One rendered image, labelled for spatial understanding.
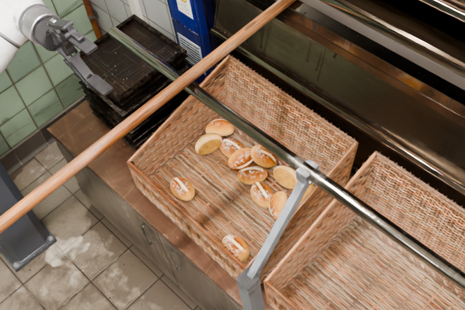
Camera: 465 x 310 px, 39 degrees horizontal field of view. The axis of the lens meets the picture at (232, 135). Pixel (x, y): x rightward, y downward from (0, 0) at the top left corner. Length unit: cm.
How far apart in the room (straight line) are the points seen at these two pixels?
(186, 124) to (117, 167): 29
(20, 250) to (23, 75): 74
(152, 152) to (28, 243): 88
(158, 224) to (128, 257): 66
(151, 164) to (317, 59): 68
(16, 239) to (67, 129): 56
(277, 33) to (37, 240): 143
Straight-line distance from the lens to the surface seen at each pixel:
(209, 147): 222
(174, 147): 225
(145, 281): 272
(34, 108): 312
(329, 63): 186
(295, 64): 194
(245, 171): 213
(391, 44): 138
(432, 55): 134
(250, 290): 159
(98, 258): 283
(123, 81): 215
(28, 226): 279
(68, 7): 296
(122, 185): 226
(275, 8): 178
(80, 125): 247
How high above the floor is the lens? 238
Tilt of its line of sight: 52 degrees down
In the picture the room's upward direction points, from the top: 10 degrees counter-clockwise
